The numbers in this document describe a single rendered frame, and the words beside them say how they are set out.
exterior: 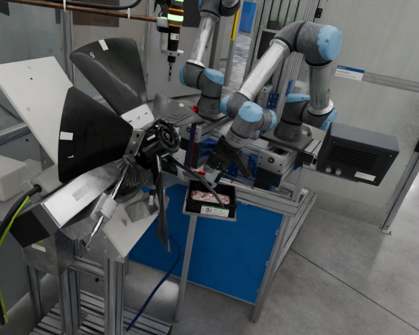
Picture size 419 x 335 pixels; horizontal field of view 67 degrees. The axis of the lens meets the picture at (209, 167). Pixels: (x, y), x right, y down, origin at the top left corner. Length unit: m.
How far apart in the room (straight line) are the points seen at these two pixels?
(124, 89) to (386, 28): 2.16
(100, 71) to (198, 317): 1.48
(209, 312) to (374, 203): 1.86
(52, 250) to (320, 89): 1.23
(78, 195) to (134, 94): 0.37
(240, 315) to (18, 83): 1.66
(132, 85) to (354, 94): 2.09
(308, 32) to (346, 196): 2.08
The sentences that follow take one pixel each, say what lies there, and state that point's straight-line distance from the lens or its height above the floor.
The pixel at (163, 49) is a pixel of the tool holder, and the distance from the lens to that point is 1.03.
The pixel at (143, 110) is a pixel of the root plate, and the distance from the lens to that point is 1.06.
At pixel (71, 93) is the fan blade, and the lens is 0.81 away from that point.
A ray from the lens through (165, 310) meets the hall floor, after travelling 2.04.
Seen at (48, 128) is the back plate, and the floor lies 1.20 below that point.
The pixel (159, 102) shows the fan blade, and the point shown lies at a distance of 1.30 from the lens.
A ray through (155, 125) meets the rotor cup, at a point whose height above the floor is 1.26.
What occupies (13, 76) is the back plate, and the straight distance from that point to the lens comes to 1.14.
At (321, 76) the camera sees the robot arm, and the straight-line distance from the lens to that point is 1.43.
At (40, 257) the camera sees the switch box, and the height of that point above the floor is 0.69.
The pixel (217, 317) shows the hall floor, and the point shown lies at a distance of 2.05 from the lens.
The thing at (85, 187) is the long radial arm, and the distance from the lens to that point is 0.93.
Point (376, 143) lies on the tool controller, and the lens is 1.38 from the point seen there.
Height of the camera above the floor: 1.62
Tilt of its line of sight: 28 degrees down
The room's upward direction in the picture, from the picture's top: 10 degrees clockwise
